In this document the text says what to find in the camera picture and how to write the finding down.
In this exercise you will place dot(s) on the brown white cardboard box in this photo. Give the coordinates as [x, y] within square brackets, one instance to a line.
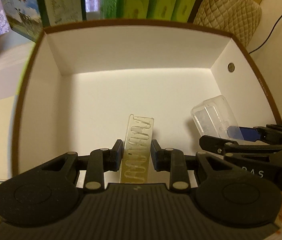
[83, 80]

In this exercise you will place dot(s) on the clear plastic case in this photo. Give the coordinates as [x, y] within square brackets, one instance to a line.
[215, 118]

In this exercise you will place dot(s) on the milk carton box with cow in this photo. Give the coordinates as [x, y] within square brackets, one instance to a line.
[29, 17]

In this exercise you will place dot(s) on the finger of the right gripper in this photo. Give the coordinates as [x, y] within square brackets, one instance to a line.
[222, 146]
[270, 134]

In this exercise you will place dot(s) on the beige quilted chair cover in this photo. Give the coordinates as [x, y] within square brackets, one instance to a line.
[238, 17]

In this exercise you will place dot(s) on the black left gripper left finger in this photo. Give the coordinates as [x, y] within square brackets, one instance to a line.
[95, 165]

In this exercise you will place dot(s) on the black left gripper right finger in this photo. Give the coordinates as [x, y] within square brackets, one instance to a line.
[178, 165]

